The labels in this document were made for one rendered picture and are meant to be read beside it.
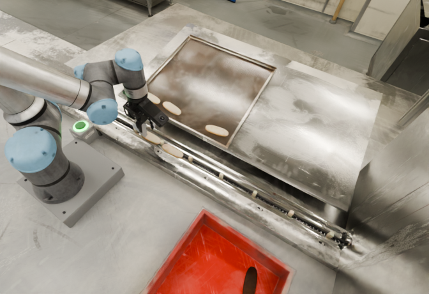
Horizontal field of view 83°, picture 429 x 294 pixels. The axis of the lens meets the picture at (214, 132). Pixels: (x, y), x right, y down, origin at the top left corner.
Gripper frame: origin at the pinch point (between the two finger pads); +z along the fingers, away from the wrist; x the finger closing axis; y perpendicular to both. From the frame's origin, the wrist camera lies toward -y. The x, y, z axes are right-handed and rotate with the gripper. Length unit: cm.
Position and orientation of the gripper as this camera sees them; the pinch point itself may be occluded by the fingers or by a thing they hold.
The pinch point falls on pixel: (149, 131)
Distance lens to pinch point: 101.8
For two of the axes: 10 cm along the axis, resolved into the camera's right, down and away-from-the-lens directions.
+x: -5.0, 6.5, -5.7
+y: -8.6, -4.2, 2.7
